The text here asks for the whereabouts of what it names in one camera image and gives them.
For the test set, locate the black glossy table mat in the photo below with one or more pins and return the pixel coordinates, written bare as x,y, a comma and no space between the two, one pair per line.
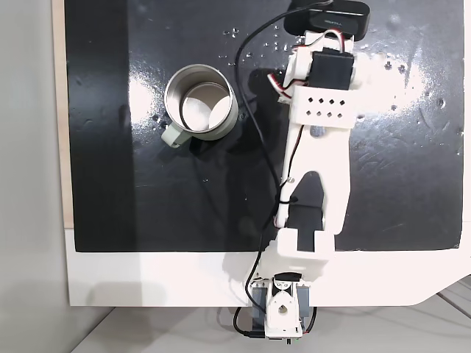
110,184

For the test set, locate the grey table clamp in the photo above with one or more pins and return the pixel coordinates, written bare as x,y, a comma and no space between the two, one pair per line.
258,305
304,301

